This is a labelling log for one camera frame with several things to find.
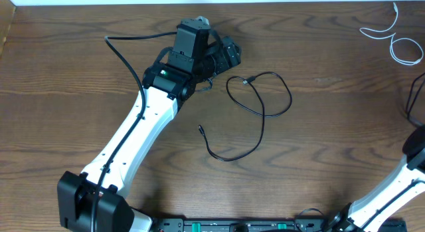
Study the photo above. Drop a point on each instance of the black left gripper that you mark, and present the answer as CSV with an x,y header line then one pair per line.
x,y
230,53

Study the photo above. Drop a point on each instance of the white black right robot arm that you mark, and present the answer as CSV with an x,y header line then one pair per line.
x,y
403,184

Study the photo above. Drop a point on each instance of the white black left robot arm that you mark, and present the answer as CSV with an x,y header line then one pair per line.
x,y
95,199

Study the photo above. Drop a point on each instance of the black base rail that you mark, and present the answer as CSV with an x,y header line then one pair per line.
x,y
181,224

